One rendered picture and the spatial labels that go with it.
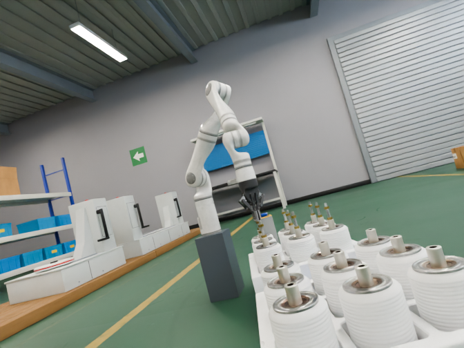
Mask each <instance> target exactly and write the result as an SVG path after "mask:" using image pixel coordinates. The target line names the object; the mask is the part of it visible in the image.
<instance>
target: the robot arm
mask: <svg viewBox="0 0 464 348"><path fill-rule="evenodd" d="M205 95H206V98H207V100H208V101H209V103H210V105H211V106H212V107H213V110H214V113H213V114H212V115H211V116H210V117H209V118H208V119H207V120H206V121H205V122H204V123H203V124H202V125H201V127H200V130H199V133H198V136H197V141H196V145H195V149H194V151H193V156H192V158H191V162H190V164H189V166H188V169H187V172H186V177H185V180H186V184H187V185H188V186H190V187H196V191H197V192H196V194H195V195H194V197H193V199H194V202H195V207H196V210H197V214H198V218H197V220H198V224H199V227H200V232H201V234H202V237H203V236H208V235H213V234H215V233H219V232H220V231H221V227H220V223H219V220H218V215H217V212H216V209H215V205H214V201H213V197H212V187H211V181H210V177H209V174H208V172H207V171H206V170H205V169H203V165H204V163H205V161H206V159H207V157H208V156H209V154H210V153H211V151H212V150H213V148H214V146H215V143H216V141H217V138H218V133H219V129H220V125H222V129H223V131H224V132H225V134H223V136H222V141H223V144H224V146H225V148H226V149H227V151H228V152H229V155H230V156H231V159H232V160H233V165H234V168H235V174H236V178H235V179H233V180H228V181H227V184H228V185H232V184H237V183H238V186H239V188H240V190H241V192H242V198H241V200H238V202H239V203H240V204H241V205H242V206H243V207H244V208H245V209H246V210H247V211H250V212H251V213H252V216H253V219H254V221H258V220H261V214H260V207H262V205H263V201H264V193H260V192H259V190H258V181H257V179H256V176H255V171H254V170H253V167H252V163H251V159H250V156H249V154H248V153H239V152H237V151H236V150H235V149H234V148H239V147H243V146H246V145H247V144H248V143H249V134H248V133H247V131H246V130H245V129H244V128H243V127H242V126H241V125H240V124H239V122H238V121H237V118H236V116H235V114H234V112H233V111H232V110H231V109H230V108H229V107H228V106H227V105H228V102H229V100H230V96H231V87H230V86H228V85H226V84H223V83H220V82H218V81H210V82H209V83H208V84H207V86H206V90H205ZM252 207H253V208H252Z"/></svg>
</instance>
